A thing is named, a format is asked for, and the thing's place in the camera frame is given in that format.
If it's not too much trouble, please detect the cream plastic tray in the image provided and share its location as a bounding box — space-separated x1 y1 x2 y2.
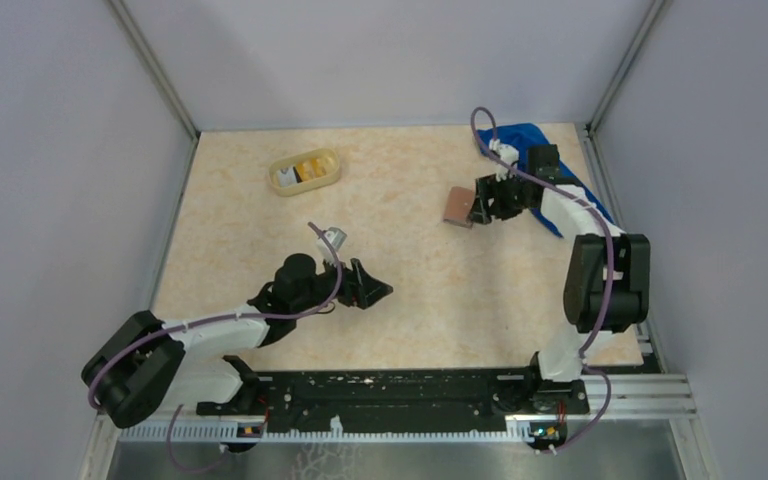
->
268 148 342 197

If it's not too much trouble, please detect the tan leather card holder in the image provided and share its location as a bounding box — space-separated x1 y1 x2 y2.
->
442 186 475 229

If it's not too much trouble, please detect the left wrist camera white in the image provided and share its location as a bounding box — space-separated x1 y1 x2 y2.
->
316 227 347 265

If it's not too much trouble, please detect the blue cloth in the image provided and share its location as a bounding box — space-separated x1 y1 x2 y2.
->
477 123 613 238

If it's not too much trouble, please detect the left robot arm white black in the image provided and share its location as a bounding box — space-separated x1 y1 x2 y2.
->
81 253 393 429

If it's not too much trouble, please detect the aluminium frame rail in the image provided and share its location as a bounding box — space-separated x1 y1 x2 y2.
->
118 374 696 449

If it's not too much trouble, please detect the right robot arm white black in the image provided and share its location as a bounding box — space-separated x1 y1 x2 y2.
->
468 140 651 412

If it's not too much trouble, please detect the white black card in tray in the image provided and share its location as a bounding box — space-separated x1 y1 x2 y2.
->
275 167 299 188

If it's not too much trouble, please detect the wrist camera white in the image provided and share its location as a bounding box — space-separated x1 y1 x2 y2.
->
316 227 347 265
489 139 519 181

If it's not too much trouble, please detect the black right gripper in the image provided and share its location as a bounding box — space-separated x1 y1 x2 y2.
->
465 171 532 226

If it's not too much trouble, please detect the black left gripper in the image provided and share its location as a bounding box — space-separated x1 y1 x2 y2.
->
293 250 393 315

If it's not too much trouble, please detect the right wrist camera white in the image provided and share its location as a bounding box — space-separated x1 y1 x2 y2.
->
489 139 519 181

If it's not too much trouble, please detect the yellow credit cards stack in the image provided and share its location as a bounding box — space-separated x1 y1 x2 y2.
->
293 155 328 183

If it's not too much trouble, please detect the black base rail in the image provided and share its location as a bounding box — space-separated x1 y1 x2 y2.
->
196 367 591 434

